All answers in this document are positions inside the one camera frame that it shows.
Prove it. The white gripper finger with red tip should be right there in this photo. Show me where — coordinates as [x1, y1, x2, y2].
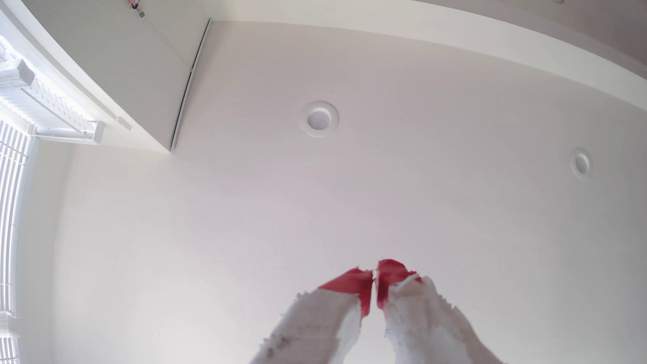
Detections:
[250, 268, 374, 364]
[376, 259, 505, 364]

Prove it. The round recessed ceiling light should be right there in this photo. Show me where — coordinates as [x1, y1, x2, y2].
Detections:
[570, 147, 593, 179]
[301, 101, 340, 138]

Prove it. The white slatted window blind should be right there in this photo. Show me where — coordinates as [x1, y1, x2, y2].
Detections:
[0, 119, 36, 364]
[0, 38, 107, 145]

